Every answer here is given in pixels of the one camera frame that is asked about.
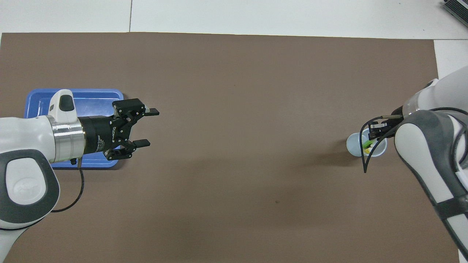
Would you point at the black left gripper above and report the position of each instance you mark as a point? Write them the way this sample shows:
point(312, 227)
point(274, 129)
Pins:
point(98, 135)

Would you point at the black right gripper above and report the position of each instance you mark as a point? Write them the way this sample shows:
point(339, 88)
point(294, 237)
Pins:
point(397, 111)

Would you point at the green highlighter pen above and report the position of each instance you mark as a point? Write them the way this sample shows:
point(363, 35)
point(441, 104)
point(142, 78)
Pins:
point(366, 143)

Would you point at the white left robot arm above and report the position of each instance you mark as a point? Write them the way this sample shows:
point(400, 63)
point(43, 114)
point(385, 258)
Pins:
point(25, 146)

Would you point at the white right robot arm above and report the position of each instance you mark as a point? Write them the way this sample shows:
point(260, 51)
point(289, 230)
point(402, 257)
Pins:
point(431, 153)

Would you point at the blue plastic tray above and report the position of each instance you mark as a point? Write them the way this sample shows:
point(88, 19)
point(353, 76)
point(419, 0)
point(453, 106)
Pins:
point(91, 102)

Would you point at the light blue mesh pen cup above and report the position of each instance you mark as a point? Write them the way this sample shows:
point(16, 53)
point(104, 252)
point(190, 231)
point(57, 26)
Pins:
point(353, 146)

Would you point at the brown table mat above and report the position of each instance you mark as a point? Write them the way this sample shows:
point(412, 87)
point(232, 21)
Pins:
point(234, 91)

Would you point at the grey ribbed device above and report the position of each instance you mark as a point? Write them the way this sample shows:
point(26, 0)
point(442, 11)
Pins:
point(457, 9)

